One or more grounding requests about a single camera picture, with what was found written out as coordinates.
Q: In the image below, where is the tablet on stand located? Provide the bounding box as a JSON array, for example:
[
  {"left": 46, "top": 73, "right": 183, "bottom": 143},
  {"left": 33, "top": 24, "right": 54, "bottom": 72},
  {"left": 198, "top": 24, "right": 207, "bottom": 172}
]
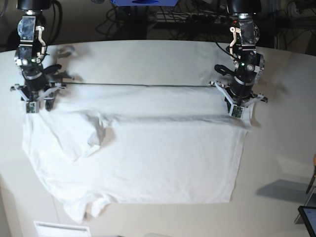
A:
[{"left": 294, "top": 205, "right": 316, "bottom": 237}]

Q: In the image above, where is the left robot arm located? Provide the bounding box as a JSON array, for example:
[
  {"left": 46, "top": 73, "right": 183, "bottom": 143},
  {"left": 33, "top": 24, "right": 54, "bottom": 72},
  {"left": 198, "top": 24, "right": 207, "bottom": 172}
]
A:
[{"left": 214, "top": 0, "right": 267, "bottom": 110}]

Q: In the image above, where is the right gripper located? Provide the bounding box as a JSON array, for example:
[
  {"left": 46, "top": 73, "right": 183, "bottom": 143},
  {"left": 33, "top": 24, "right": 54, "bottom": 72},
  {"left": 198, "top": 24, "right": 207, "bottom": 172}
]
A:
[{"left": 10, "top": 68, "right": 74, "bottom": 111}]

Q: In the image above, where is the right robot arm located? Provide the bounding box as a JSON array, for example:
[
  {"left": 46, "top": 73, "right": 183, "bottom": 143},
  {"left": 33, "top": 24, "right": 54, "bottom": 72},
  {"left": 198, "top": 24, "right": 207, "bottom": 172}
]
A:
[{"left": 10, "top": 0, "right": 70, "bottom": 114}]

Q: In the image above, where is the black tripod leg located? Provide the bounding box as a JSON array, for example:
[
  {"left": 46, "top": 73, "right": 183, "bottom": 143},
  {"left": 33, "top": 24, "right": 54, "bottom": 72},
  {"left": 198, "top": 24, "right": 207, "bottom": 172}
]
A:
[{"left": 306, "top": 168, "right": 316, "bottom": 194}]

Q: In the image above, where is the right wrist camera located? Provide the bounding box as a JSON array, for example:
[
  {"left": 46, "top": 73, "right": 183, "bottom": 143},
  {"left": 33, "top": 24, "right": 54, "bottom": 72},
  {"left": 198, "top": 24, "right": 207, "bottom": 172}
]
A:
[{"left": 25, "top": 101, "right": 40, "bottom": 114}]

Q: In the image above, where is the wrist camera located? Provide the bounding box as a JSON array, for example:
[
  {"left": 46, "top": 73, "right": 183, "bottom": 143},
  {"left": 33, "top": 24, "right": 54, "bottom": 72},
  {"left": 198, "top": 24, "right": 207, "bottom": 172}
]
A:
[
  {"left": 229, "top": 104, "right": 245, "bottom": 119},
  {"left": 25, "top": 101, "right": 40, "bottom": 114}
]

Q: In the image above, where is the blue box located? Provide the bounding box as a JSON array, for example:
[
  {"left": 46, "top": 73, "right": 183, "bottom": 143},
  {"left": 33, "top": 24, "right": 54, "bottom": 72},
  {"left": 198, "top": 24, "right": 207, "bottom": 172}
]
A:
[{"left": 111, "top": 0, "right": 178, "bottom": 6}]

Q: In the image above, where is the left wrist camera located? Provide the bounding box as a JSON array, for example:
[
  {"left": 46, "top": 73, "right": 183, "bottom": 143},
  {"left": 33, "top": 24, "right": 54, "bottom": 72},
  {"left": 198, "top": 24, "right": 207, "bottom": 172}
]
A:
[{"left": 229, "top": 104, "right": 245, "bottom": 119}]

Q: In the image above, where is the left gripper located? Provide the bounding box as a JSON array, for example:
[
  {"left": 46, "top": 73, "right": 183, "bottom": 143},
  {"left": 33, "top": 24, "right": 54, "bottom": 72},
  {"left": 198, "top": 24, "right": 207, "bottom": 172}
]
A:
[{"left": 209, "top": 74, "right": 268, "bottom": 106}]

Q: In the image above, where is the white T-shirt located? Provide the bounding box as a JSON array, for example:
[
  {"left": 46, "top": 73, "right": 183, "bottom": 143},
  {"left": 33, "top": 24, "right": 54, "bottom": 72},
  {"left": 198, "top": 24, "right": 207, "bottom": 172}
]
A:
[{"left": 22, "top": 84, "right": 253, "bottom": 223}]

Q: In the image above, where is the white paper sheet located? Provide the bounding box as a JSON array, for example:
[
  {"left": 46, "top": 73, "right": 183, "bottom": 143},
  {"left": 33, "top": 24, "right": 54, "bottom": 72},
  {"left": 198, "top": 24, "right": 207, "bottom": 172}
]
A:
[{"left": 34, "top": 221, "right": 92, "bottom": 237}]

